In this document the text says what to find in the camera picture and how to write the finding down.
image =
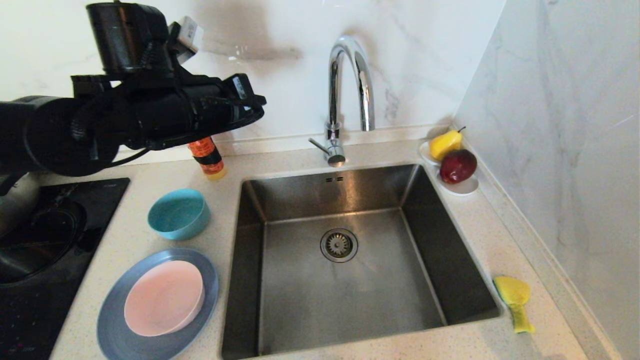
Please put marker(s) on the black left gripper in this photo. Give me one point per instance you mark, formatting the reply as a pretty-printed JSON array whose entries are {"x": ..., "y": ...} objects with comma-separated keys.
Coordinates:
[{"x": 175, "y": 115}]

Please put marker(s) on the orange dish soap bottle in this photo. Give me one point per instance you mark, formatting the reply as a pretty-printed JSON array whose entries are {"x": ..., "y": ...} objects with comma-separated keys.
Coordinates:
[{"x": 207, "y": 155}]

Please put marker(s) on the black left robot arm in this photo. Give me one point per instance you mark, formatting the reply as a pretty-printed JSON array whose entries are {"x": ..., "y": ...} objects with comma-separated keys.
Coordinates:
[{"x": 60, "y": 130}]

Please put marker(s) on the metal sink drain strainer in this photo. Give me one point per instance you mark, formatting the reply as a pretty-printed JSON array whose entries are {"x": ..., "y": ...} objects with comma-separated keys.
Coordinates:
[{"x": 339, "y": 245}]

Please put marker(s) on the stainless steel sink basin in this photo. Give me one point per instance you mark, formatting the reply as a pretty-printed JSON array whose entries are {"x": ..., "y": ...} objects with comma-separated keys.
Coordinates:
[{"x": 350, "y": 300}]

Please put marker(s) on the yellow green sponge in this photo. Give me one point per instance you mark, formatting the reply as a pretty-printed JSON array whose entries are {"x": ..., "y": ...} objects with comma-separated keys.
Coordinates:
[{"x": 515, "y": 295}]

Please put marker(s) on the chrome gooseneck faucet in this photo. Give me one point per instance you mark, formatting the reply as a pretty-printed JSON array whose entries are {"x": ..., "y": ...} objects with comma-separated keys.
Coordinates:
[{"x": 365, "y": 85}]

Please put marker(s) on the teal plastic bowl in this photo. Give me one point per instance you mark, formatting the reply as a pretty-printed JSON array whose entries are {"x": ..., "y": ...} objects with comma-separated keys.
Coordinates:
[{"x": 177, "y": 217}]

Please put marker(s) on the yellow pear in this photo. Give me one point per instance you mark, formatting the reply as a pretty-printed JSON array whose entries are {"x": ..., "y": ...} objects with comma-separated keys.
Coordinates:
[{"x": 445, "y": 144}]

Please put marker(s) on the pink plastic bowl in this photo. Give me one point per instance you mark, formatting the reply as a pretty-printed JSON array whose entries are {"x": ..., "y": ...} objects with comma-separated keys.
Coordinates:
[{"x": 162, "y": 300}]

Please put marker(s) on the dark red apple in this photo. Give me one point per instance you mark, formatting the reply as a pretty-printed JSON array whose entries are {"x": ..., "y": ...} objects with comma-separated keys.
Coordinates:
[{"x": 457, "y": 166}]

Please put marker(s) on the small white fruit dish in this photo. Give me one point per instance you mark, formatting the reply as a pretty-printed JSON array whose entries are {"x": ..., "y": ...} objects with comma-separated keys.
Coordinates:
[{"x": 465, "y": 188}]

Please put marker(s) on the steel cooking pot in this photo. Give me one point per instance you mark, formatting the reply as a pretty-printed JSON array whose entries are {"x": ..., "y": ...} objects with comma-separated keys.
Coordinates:
[{"x": 17, "y": 205}]

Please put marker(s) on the blue round plate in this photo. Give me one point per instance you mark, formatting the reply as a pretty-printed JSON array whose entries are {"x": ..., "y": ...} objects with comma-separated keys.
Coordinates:
[{"x": 112, "y": 320}]

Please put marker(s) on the black induction cooktop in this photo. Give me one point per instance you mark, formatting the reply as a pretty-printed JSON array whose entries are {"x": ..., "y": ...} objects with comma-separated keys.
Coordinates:
[{"x": 30, "y": 320}]

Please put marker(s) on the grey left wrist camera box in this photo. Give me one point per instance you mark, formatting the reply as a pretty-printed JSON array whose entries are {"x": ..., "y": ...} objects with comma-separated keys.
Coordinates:
[{"x": 189, "y": 35}]

